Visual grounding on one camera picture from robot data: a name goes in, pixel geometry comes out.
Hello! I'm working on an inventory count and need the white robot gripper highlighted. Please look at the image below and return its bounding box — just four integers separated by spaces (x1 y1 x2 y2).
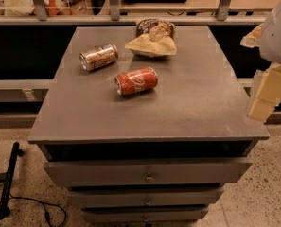
240 0 281 122

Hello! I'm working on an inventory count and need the red coke can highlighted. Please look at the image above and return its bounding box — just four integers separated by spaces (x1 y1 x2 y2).
114 67 158 96

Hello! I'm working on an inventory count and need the brown and silver soda can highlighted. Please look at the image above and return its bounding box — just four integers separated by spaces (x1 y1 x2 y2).
79 44 118 72

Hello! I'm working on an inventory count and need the brown chip bag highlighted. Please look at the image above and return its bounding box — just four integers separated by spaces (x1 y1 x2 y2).
125 19 177 58

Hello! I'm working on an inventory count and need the grey drawer cabinet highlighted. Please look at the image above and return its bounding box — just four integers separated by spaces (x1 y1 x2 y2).
27 25 271 224

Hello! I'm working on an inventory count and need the top grey drawer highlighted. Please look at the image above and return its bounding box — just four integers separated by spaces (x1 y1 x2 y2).
44 158 251 187

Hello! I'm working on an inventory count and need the grey drawer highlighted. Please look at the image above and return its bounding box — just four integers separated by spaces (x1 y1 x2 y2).
82 207 208 223
44 158 251 187
69 187 223 208

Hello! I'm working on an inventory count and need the middle grey drawer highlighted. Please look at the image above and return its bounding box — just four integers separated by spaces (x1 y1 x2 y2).
69 187 223 208

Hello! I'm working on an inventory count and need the grey metal railing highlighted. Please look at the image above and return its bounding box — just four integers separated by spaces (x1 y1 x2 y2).
0 0 270 25

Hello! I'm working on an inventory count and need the bottom grey drawer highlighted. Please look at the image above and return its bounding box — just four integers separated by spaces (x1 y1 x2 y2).
82 207 208 223

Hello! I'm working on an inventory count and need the black stand leg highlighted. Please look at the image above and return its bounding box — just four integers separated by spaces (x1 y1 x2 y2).
0 142 24 220

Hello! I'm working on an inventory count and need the black floor cable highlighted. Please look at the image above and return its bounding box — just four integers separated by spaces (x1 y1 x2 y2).
0 170 68 227

